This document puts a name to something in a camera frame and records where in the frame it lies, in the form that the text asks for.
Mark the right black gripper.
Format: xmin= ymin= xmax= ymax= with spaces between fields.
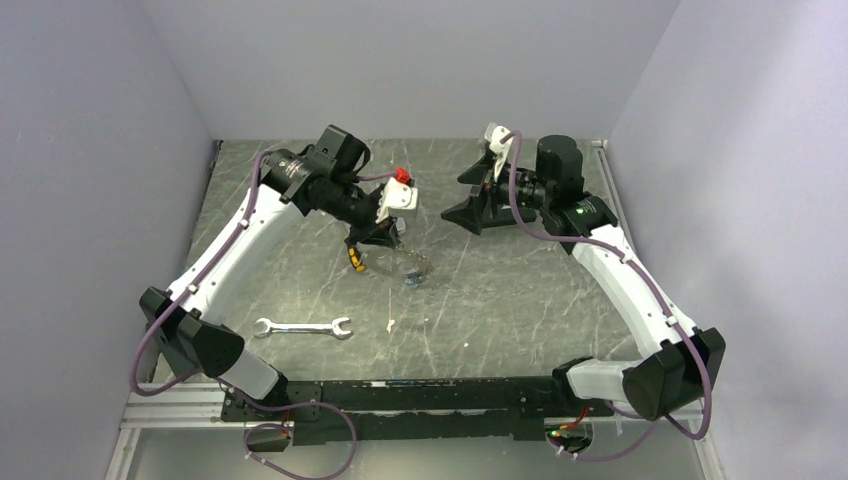
xmin=441 ymin=154 xmax=553 ymax=234

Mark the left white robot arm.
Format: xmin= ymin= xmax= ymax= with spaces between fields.
xmin=140 ymin=125 xmax=419 ymax=420

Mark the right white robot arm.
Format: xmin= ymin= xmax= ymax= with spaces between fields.
xmin=441 ymin=127 xmax=726 ymax=421

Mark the yellow black screwdriver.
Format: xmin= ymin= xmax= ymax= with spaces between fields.
xmin=344 ymin=238 xmax=366 ymax=273

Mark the silver open-end wrench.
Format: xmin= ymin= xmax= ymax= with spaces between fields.
xmin=253 ymin=317 xmax=353 ymax=340

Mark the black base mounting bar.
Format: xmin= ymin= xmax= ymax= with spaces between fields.
xmin=220 ymin=374 xmax=614 ymax=446

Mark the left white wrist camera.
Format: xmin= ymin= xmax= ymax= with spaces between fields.
xmin=375 ymin=169 xmax=419 ymax=224

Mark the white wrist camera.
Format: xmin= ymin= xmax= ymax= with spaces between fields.
xmin=483 ymin=122 xmax=514 ymax=181
xmin=375 ymin=169 xmax=419 ymax=224

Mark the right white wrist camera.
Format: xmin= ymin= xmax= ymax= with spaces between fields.
xmin=483 ymin=122 xmax=514 ymax=181

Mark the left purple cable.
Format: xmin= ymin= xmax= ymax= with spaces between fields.
xmin=130 ymin=148 xmax=399 ymax=480

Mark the aluminium rail frame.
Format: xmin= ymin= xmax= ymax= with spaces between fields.
xmin=103 ymin=139 xmax=727 ymax=480

